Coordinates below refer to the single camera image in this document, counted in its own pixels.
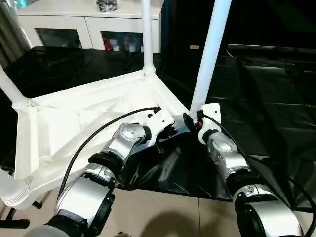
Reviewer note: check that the long black rail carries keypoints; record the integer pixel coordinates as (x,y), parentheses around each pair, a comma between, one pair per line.
(271,48)

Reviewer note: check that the white cabinet with glass doors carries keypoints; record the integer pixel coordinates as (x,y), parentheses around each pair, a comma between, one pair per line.
(86,24)

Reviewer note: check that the beige curtain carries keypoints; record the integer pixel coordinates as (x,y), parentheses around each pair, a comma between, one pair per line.
(12,34)

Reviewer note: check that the black plastic mat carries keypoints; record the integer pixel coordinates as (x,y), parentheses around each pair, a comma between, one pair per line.
(259,111)

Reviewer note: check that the white plastic table top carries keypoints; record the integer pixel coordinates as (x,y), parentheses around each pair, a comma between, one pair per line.
(74,111)

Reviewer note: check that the white plastic table leg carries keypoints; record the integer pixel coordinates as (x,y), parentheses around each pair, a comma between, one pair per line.
(148,37)
(10,187)
(209,61)
(10,86)

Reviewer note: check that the black metal frame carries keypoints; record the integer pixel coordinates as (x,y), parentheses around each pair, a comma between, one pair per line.
(14,221)

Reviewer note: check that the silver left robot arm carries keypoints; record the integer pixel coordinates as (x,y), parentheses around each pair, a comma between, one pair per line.
(128,140)

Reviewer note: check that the dark blue upright panel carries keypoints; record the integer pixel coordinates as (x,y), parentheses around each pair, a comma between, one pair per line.
(165,24)

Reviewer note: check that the red item behind glass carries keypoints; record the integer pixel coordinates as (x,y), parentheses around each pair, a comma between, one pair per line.
(106,45)

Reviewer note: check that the dark lumpy object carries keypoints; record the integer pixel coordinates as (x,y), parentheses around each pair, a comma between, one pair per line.
(106,5)

